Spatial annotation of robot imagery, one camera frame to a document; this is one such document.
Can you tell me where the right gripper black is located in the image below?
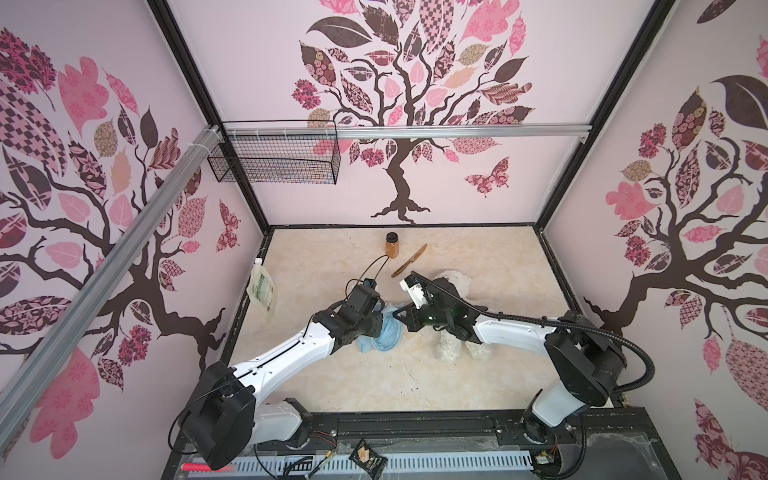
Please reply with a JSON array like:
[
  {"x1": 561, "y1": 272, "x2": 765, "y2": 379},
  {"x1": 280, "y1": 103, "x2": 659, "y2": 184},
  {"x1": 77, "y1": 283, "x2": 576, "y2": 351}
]
[{"x1": 391, "y1": 300, "x2": 452, "y2": 333}]

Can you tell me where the light blue bear hoodie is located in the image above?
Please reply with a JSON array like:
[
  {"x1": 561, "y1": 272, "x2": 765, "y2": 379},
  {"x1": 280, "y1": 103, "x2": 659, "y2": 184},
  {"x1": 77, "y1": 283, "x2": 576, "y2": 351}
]
[{"x1": 357, "y1": 304, "x2": 404, "y2": 353}]

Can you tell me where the white teddy bear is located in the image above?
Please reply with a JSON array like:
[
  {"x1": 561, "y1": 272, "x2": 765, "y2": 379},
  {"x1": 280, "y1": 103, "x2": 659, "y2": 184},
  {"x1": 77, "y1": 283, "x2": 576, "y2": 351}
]
[{"x1": 428, "y1": 269, "x2": 494, "y2": 364}]

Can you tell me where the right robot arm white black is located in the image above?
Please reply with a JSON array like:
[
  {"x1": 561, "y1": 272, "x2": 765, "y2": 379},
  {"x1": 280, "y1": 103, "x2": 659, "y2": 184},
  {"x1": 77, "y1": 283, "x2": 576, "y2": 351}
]
[{"x1": 393, "y1": 286, "x2": 627, "y2": 436}]

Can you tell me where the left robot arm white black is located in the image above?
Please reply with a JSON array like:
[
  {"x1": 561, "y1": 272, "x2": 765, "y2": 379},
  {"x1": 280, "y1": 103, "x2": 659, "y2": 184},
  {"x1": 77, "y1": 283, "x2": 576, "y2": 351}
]
[{"x1": 174, "y1": 278, "x2": 383, "y2": 470}]

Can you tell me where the wooden knife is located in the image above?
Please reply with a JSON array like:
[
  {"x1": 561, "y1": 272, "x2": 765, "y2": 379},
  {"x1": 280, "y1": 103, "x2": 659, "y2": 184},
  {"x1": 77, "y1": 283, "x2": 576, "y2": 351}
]
[{"x1": 391, "y1": 243, "x2": 428, "y2": 278}]

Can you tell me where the amber spice jar black lid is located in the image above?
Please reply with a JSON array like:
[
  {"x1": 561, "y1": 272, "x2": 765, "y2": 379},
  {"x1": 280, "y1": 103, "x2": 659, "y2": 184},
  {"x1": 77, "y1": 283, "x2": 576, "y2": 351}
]
[{"x1": 385, "y1": 232, "x2": 399, "y2": 259}]

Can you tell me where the white green refill pouch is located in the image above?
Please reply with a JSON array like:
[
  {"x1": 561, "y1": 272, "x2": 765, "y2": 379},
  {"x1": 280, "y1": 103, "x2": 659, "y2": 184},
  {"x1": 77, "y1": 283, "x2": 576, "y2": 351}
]
[{"x1": 246, "y1": 258, "x2": 277, "y2": 321}]

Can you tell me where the small black brown packet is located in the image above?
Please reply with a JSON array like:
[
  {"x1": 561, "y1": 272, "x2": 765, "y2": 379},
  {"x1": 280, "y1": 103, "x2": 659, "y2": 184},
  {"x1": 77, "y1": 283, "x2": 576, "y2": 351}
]
[{"x1": 349, "y1": 439, "x2": 389, "y2": 480}]

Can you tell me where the red marker pen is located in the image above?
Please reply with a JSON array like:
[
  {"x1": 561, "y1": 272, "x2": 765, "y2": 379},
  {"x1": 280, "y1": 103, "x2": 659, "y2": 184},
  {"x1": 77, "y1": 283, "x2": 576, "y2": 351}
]
[{"x1": 181, "y1": 463, "x2": 235, "y2": 473}]

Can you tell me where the left camera black cable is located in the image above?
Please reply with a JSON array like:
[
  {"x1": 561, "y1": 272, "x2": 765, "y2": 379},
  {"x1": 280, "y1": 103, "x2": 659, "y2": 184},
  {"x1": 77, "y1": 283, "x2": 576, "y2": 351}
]
[{"x1": 344, "y1": 254, "x2": 391, "y2": 298}]

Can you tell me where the black corrugated cable hose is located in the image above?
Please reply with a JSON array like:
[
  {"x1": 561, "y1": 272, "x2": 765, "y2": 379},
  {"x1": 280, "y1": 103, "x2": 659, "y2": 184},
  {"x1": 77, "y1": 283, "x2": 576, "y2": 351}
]
[{"x1": 419, "y1": 271, "x2": 656, "y2": 397}]

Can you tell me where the black wire basket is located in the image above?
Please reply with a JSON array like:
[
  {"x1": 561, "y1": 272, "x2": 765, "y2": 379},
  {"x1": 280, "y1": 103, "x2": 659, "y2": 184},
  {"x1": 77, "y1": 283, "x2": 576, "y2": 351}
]
[{"x1": 208, "y1": 120, "x2": 341, "y2": 185}]

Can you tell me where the white slotted cable duct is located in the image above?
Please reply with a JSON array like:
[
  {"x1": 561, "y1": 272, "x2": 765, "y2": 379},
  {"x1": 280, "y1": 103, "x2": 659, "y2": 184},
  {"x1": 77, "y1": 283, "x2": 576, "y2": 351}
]
[{"x1": 178, "y1": 451, "x2": 533, "y2": 479}]

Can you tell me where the rear aluminium rail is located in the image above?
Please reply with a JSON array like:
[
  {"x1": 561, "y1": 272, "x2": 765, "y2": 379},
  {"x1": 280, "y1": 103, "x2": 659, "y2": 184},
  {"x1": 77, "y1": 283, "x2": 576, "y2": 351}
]
[{"x1": 225, "y1": 123, "x2": 592, "y2": 140}]

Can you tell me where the aluminium rail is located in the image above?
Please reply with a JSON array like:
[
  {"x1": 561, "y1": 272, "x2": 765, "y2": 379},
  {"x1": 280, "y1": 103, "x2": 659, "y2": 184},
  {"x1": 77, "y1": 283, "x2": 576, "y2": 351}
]
[
  {"x1": 225, "y1": 123, "x2": 592, "y2": 140},
  {"x1": 1, "y1": 125, "x2": 223, "y2": 447}
]

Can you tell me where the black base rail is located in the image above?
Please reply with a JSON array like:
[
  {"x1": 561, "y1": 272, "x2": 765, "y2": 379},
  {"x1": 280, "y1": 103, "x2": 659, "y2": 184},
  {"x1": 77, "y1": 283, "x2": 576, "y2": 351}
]
[{"x1": 182, "y1": 399, "x2": 659, "y2": 462}]

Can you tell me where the left aluminium rail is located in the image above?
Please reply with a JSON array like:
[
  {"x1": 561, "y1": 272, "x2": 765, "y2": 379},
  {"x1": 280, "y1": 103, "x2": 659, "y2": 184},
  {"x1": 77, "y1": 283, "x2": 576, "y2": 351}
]
[{"x1": 1, "y1": 125, "x2": 223, "y2": 447}]

